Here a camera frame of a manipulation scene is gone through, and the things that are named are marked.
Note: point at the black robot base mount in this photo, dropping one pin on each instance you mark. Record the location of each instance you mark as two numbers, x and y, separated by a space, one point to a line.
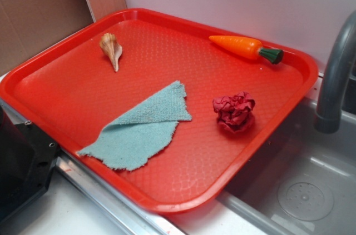
28 157

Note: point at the teal folded cloth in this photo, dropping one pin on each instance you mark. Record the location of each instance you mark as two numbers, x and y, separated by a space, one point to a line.
132 139

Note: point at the red plastic tray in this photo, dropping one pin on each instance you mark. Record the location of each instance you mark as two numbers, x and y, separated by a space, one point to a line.
71 92

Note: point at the crumpled red paper ball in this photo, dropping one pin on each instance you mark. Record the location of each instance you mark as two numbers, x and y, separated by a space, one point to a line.
234 113

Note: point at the grey plastic sink basin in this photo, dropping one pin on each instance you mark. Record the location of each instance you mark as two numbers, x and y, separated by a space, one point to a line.
300 181

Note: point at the brown cardboard panel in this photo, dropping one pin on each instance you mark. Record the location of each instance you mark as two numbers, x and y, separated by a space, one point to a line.
31 26

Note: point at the tan spiral seashell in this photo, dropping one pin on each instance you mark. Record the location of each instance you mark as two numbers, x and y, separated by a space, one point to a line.
112 49

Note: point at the grey toy faucet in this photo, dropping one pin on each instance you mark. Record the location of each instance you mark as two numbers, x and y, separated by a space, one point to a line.
337 92

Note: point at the orange plastic toy carrot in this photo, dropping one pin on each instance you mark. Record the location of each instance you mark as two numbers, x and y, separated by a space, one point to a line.
249 48

